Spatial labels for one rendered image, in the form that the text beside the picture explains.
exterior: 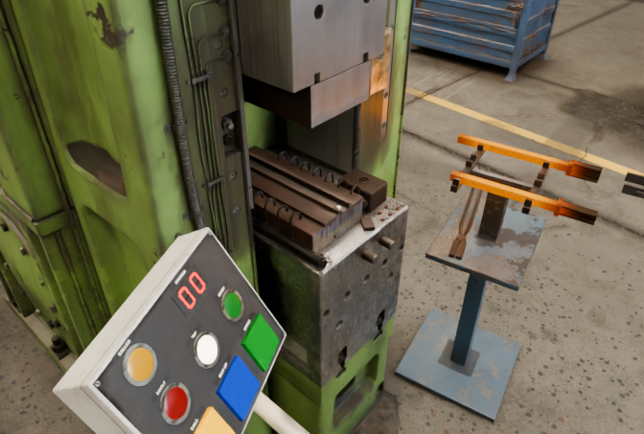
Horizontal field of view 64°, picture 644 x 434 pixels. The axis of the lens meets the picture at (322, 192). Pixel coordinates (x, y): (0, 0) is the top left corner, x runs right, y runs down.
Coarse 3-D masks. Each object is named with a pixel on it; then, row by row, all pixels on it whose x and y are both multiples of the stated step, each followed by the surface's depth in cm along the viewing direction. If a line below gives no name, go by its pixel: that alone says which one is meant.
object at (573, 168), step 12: (468, 144) 174; (480, 144) 172; (492, 144) 171; (516, 156) 167; (528, 156) 165; (540, 156) 164; (552, 168) 162; (564, 168) 160; (576, 168) 159; (588, 168) 156; (600, 168) 156; (588, 180) 158
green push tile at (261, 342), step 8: (256, 320) 95; (264, 320) 97; (256, 328) 94; (264, 328) 96; (248, 336) 92; (256, 336) 93; (264, 336) 95; (272, 336) 97; (248, 344) 91; (256, 344) 93; (264, 344) 95; (272, 344) 97; (248, 352) 91; (256, 352) 92; (264, 352) 94; (272, 352) 96; (256, 360) 92; (264, 360) 93; (264, 368) 93
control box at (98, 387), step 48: (192, 240) 90; (144, 288) 82; (192, 288) 84; (240, 288) 94; (96, 336) 76; (144, 336) 74; (192, 336) 82; (240, 336) 91; (96, 384) 66; (144, 384) 72; (192, 384) 79; (96, 432) 72; (144, 432) 70; (192, 432) 77; (240, 432) 85
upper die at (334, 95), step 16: (368, 64) 115; (256, 80) 113; (336, 80) 109; (352, 80) 113; (368, 80) 118; (256, 96) 116; (272, 96) 112; (288, 96) 108; (304, 96) 105; (320, 96) 106; (336, 96) 111; (352, 96) 115; (368, 96) 120; (288, 112) 111; (304, 112) 107; (320, 112) 108; (336, 112) 113
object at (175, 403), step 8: (168, 392) 75; (176, 392) 76; (184, 392) 77; (168, 400) 74; (176, 400) 75; (184, 400) 77; (168, 408) 74; (176, 408) 75; (184, 408) 76; (168, 416) 74; (176, 416) 75
